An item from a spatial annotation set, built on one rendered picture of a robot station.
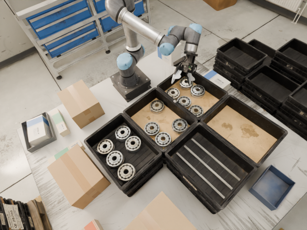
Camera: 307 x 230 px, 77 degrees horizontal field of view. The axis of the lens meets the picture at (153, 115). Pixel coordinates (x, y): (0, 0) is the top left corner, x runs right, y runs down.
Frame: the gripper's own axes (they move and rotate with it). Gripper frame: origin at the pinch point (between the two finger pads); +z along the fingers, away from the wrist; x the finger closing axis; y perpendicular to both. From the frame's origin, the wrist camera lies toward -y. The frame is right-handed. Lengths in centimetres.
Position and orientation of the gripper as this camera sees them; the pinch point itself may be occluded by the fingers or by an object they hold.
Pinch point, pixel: (180, 84)
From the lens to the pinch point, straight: 125.6
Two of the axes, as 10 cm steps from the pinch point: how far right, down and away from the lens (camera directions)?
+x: 8.3, -0.2, 5.6
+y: 5.3, 3.5, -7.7
